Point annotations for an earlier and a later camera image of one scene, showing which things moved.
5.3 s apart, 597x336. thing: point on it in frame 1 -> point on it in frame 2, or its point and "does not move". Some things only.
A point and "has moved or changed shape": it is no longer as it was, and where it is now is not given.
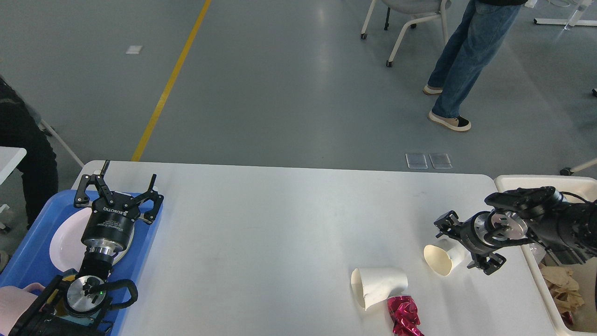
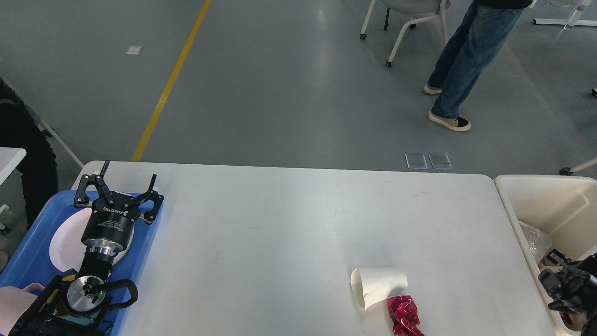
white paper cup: [370, 285] does not move
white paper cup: [444, 255] has moved or changed shape
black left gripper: [109, 225] does not move
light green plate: [68, 250] does not move
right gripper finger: [449, 223] -> [558, 252]
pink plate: [67, 252] does not move
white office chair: [435, 7] does not move
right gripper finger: [489, 262] -> [562, 305]
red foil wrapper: [404, 316] does not move
